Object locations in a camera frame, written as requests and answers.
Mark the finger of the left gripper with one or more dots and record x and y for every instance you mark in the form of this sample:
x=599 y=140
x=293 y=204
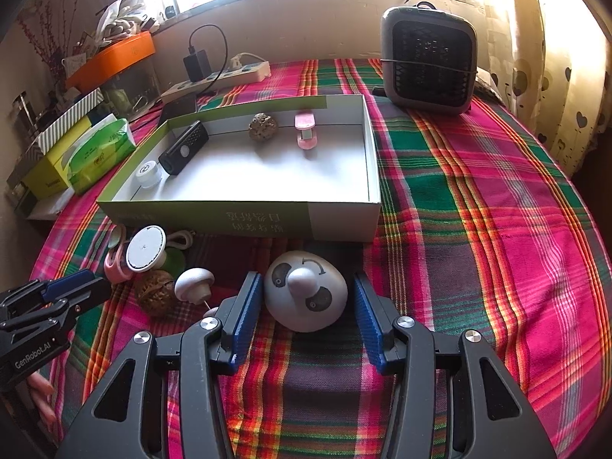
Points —
x=71 y=279
x=83 y=296

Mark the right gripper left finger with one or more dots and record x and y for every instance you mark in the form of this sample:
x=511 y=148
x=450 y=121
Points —
x=239 y=316

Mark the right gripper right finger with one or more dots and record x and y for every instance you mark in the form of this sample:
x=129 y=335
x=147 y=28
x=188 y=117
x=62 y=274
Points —
x=374 y=316

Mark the pink teal carabiner clip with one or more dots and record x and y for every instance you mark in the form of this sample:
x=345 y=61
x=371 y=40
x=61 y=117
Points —
x=115 y=267

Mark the white mushroom toy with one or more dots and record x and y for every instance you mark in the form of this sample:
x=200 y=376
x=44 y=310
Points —
x=194 y=286

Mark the black rectangular device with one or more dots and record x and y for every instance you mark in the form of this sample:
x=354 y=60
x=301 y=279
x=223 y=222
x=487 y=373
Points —
x=174 y=159

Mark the small pink clip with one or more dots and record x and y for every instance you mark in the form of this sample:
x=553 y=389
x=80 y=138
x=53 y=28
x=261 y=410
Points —
x=305 y=127

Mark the person's left hand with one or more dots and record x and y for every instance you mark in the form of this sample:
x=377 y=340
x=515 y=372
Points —
x=41 y=392

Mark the white paper stack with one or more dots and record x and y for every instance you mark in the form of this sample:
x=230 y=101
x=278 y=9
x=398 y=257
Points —
x=49 y=209

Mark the yellow box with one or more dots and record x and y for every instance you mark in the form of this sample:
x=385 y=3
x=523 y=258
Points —
x=49 y=175

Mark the small white jar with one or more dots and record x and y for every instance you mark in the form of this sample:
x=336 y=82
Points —
x=149 y=174

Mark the striped box lid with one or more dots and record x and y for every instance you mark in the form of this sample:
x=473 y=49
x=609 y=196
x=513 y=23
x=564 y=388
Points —
x=46 y=140

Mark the green tissue pack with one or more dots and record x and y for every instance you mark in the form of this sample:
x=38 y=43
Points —
x=100 y=149

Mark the plaid bed cover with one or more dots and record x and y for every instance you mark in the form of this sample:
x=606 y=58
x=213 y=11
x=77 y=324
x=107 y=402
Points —
x=481 y=240

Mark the green white cardboard box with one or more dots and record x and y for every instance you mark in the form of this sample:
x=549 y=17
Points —
x=237 y=186

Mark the walnut in box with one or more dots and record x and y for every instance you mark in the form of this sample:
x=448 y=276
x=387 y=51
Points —
x=262 y=127

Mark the black smartphone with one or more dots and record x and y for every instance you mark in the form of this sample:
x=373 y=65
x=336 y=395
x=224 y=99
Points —
x=185 y=105

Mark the orange tray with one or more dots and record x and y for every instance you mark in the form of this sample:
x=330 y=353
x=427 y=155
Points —
x=110 y=61

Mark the white power strip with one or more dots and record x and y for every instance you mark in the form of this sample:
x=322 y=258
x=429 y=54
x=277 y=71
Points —
x=247 y=74

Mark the red flower branches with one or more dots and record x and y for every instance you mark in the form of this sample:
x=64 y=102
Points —
x=48 y=26

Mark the grey desk fan heater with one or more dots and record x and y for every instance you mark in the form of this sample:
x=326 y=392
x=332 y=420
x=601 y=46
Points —
x=429 y=59

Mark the heart pattern curtain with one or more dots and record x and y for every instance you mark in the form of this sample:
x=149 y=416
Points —
x=551 y=65

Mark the black charger with cable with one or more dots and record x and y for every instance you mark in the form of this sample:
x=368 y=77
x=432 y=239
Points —
x=196 y=62

